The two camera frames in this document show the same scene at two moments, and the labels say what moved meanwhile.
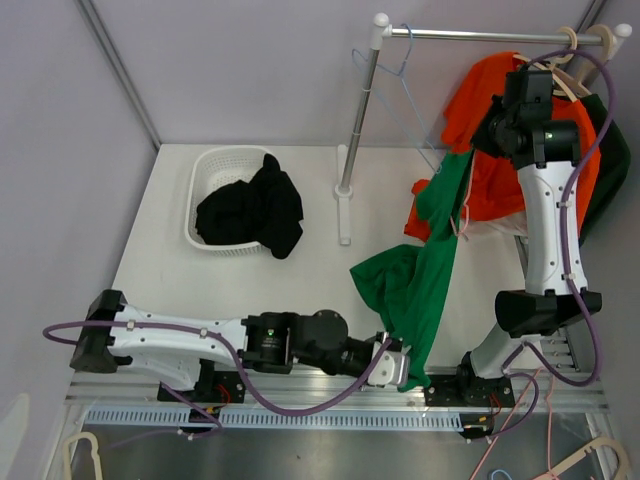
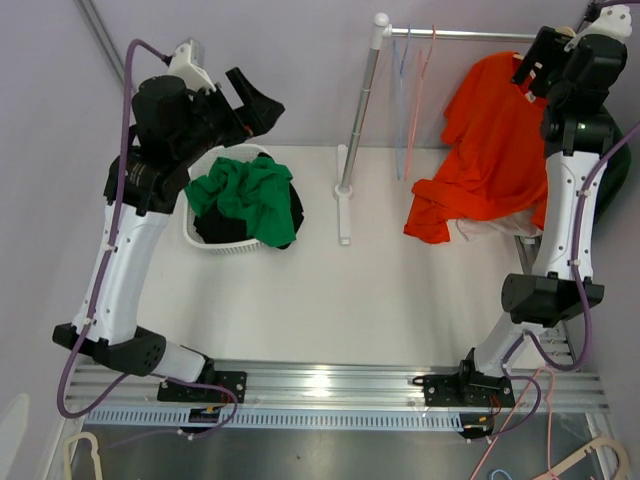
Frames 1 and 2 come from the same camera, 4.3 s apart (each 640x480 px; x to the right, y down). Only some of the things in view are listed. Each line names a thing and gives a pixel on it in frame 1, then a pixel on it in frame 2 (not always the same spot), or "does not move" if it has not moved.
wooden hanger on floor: x=616 y=445 does not move
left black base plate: x=227 y=387 does not move
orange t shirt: x=494 y=186 does not move
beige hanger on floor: x=94 y=448 does not move
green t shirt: x=405 y=283 → x=255 y=190
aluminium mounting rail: x=102 y=389 does not move
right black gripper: x=480 y=139 → x=550 y=49
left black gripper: x=370 y=342 → x=257 y=116
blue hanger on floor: x=492 y=477 does not move
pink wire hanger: x=461 y=234 → x=421 y=72
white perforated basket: x=210 y=168 does not move
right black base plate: x=463 y=388 does not move
